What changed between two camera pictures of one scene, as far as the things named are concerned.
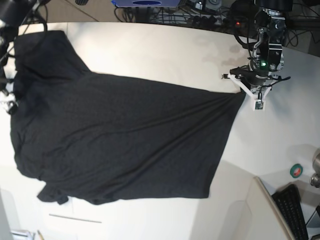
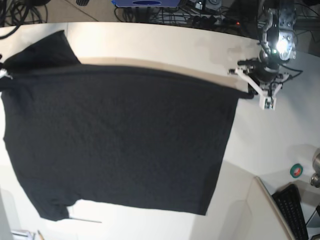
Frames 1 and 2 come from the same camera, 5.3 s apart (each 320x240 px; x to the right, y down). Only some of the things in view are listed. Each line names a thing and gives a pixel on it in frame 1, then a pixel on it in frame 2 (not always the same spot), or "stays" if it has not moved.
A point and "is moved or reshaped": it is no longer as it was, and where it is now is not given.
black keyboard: [289, 199] stays
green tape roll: [296, 170] stays
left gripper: [8, 102] to [4, 73]
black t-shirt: [99, 139] is moved or reshaped
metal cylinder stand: [315, 180] stays
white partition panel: [267, 222] stays
